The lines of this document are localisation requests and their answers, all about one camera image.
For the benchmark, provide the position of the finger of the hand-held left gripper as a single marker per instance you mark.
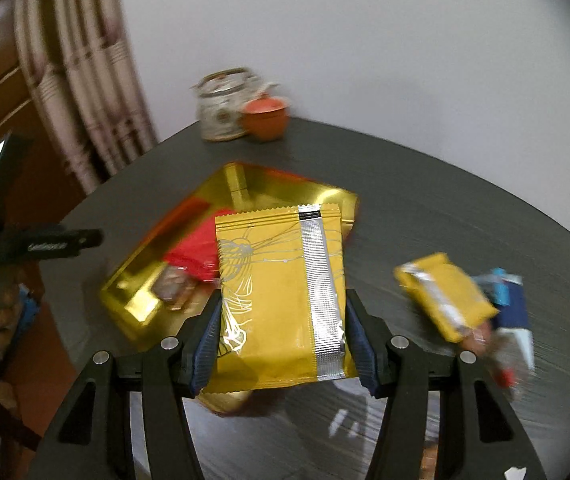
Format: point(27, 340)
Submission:
point(27, 310)

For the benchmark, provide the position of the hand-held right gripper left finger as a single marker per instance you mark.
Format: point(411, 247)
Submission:
point(210, 340)

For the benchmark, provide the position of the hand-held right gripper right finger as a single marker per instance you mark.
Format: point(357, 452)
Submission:
point(360, 340)

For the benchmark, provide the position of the small brown cube snack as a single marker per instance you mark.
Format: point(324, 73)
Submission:
point(172, 287)

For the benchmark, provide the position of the large yellow snack packet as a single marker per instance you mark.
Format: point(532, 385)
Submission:
point(270, 290)

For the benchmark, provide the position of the red snack packet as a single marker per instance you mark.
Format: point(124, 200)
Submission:
point(192, 255)

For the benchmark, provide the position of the small yellow snack packet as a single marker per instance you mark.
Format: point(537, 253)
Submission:
point(452, 295)

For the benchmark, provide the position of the clear blue-edged snack packet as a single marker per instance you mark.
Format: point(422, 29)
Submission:
point(499, 285)

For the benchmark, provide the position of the dark clear-wrapped snack brick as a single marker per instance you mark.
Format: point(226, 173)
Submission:
point(507, 375)

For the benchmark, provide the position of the navy and light-blue packet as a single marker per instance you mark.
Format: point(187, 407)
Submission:
point(512, 312)

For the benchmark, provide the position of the red tin box gold interior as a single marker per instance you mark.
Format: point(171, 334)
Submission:
point(275, 190)

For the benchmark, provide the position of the striped beige curtain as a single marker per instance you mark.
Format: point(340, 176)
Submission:
point(80, 85)

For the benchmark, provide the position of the patterned ceramic teapot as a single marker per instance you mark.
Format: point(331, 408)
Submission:
point(217, 120)

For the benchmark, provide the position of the orange ceramic cup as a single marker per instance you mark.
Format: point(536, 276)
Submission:
point(265, 122)

